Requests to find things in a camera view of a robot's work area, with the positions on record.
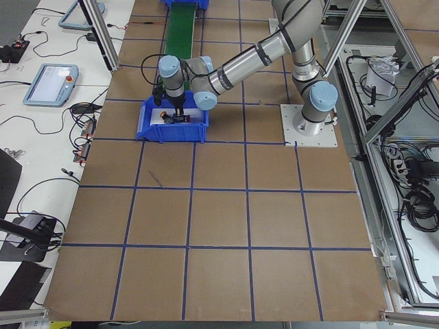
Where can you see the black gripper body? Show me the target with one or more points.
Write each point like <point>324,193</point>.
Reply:
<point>177,101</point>

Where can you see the red mushroom push button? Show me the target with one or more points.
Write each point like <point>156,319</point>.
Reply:
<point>167,119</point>

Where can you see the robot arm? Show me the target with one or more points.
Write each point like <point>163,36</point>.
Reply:
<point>297,23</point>

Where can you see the white foam pad left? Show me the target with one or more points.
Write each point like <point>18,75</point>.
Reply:
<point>197,116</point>

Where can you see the left blue plastic bin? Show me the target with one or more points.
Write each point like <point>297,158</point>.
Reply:
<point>152,128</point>

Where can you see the green conveyor belt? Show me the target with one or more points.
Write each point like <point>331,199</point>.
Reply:
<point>180,27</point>

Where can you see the near teach pendant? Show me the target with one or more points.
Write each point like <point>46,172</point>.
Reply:
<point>52,85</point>

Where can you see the teach pendant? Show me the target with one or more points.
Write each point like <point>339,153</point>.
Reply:
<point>52,85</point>
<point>74,18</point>

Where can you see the far teach pendant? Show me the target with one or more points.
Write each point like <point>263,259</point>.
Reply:
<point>74,18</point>

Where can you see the black monitor stand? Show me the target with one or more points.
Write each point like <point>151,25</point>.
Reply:
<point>27,241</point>

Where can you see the aluminium profile post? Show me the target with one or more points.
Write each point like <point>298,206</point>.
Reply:
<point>99,29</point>

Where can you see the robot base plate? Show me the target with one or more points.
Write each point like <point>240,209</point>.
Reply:
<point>300,133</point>

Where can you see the aluminium frame structure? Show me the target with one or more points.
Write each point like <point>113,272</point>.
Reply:
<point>385,55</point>

